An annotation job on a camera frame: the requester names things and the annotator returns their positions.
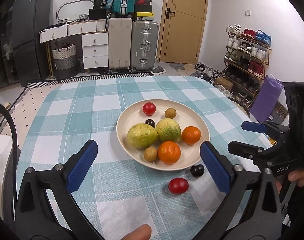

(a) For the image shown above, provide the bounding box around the dark purple plum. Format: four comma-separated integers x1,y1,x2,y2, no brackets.
145,119,155,128
190,164,205,178

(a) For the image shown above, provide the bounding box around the orange mandarin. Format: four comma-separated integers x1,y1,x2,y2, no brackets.
157,141,181,165
181,126,201,145

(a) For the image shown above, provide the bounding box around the red cherry tomato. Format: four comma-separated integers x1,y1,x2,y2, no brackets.
142,102,156,116
168,178,189,194

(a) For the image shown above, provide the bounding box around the brown longan fruit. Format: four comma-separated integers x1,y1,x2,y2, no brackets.
164,108,177,119
143,147,157,163

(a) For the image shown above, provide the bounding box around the green-yellow guava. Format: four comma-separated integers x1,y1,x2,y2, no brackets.
155,118,181,142

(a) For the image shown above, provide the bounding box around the yellow-green guava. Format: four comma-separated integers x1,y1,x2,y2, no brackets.
127,123,158,150

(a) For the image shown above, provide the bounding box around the right hand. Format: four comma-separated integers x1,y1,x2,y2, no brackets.
288,169,304,198

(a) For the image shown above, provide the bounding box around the left hand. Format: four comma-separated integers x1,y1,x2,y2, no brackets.
122,224,152,240

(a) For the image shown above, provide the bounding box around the purple bag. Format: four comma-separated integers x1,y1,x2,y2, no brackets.
250,74,284,122

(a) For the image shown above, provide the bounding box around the cream round plate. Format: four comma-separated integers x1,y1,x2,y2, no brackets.
116,99,210,171

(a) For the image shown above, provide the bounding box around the shoe rack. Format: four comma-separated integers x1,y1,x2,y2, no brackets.
221,25,272,109

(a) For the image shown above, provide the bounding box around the grey slipper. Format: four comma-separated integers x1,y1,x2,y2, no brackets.
150,66,167,76

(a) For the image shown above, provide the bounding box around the wooden door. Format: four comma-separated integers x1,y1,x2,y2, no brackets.
157,0,208,64

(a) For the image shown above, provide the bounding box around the silver suitcase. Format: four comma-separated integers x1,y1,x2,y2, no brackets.
130,21,159,72

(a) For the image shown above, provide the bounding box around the woven laundry basket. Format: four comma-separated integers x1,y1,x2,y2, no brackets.
52,42,79,80

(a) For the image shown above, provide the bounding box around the yellow black box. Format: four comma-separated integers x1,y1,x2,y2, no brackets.
136,12,155,21

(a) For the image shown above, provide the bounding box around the beige suitcase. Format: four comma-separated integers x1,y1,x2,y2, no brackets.
108,18,132,70

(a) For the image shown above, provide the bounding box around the black shoe box stack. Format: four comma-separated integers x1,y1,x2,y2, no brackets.
134,0,153,12

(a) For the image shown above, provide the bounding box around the white drawer desk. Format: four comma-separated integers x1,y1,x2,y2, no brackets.
39,20,109,69

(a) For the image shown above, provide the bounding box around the black bag on desk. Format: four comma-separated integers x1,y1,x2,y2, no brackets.
89,0,111,20

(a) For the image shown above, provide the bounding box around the black refrigerator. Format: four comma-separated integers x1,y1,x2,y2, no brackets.
12,0,51,87

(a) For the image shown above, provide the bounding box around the black cable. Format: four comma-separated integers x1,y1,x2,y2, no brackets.
0,97,22,233

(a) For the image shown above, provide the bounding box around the oval mirror frame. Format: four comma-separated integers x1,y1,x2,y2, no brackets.
55,0,94,23

